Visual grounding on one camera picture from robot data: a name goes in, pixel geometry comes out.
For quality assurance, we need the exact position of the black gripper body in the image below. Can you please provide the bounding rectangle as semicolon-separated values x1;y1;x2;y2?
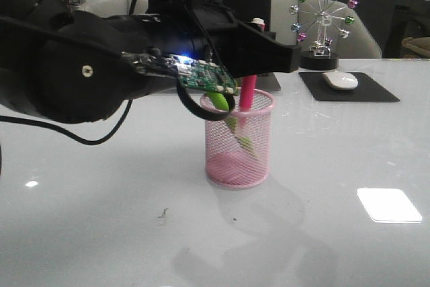
147;0;239;66

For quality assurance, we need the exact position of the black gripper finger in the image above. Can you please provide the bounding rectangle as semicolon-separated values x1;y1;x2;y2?
231;22;301;74
258;30;278;79

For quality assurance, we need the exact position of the pink highlighter pen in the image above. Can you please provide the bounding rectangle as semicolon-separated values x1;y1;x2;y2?
239;17;265;112

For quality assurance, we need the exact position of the green highlighter pen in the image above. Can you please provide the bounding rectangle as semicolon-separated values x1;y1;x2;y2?
206;92;256;158

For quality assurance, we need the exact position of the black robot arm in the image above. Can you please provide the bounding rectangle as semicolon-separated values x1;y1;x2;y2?
1;0;300;124

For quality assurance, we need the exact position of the pink mesh pen holder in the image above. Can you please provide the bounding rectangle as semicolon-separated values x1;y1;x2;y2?
205;89;275;188

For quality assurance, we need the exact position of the dark grey laptop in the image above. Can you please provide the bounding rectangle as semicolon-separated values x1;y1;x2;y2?
206;0;271;81

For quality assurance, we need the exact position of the right grey armchair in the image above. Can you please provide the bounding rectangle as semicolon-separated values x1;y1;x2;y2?
270;0;382;59

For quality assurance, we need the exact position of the grey armchair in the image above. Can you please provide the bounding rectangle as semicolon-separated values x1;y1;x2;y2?
75;0;132;19
270;0;382;59

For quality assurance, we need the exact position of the green circuit board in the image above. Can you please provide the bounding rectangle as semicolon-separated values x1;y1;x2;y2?
167;54;238;95

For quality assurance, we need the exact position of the ferris wheel desk ornament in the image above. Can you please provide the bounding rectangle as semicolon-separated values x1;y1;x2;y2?
289;0;359;71

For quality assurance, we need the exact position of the white computer mouse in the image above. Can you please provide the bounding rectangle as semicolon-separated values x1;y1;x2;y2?
322;71;359;90

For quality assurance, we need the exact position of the left grey armchair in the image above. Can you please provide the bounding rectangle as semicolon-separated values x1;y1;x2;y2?
75;0;132;19

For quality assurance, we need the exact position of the black mouse pad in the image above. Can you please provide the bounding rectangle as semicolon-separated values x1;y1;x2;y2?
299;72;400;102

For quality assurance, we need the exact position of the black cable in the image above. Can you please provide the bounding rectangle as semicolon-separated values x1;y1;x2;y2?
0;98;134;147

